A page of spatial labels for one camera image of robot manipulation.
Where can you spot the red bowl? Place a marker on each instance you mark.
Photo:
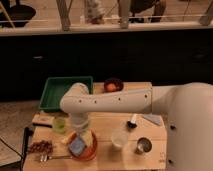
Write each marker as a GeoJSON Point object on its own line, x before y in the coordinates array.
{"type": "Point", "coordinates": [89, 152]}

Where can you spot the metal cup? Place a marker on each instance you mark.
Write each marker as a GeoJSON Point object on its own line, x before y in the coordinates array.
{"type": "Point", "coordinates": [144, 145]}

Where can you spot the wooden block eraser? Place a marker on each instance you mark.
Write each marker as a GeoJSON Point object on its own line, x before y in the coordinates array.
{"type": "Point", "coordinates": [42, 120]}

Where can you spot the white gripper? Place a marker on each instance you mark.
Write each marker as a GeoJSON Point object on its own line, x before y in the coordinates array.
{"type": "Point", "coordinates": [81, 129]}

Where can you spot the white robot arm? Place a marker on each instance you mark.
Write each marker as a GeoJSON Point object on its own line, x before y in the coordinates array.
{"type": "Point", "coordinates": [189, 108]}

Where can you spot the silver fork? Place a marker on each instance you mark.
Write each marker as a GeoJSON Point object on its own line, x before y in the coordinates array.
{"type": "Point", "coordinates": [45, 158]}

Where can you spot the grey blue cloth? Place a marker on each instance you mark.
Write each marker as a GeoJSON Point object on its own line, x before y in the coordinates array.
{"type": "Point", "coordinates": [153, 119]}

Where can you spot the green plastic tray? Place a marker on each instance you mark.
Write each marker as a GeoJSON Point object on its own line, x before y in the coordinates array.
{"type": "Point", "coordinates": [56, 87]}

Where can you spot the white plastic cup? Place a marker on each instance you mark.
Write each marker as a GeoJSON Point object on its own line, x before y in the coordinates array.
{"type": "Point", "coordinates": [119, 138]}

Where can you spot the brown grape bunch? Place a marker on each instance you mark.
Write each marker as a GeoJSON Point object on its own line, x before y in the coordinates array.
{"type": "Point", "coordinates": [43, 146]}

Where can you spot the blue sponge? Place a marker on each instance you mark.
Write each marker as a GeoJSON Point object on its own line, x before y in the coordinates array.
{"type": "Point", "coordinates": [77, 146]}

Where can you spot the black and white brush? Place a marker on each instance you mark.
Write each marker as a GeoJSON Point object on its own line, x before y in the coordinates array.
{"type": "Point", "coordinates": [132, 122]}

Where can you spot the black table clamp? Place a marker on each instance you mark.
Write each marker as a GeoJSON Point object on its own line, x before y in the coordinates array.
{"type": "Point", "coordinates": [27, 133]}

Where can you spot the green plastic cup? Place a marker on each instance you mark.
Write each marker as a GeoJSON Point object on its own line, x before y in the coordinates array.
{"type": "Point", "coordinates": [58, 125]}

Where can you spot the dark bowl with orange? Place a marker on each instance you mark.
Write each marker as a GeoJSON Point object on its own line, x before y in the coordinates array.
{"type": "Point", "coordinates": [113, 85]}

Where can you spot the yellow banana piece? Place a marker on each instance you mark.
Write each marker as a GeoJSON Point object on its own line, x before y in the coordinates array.
{"type": "Point", "coordinates": [67, 138]}

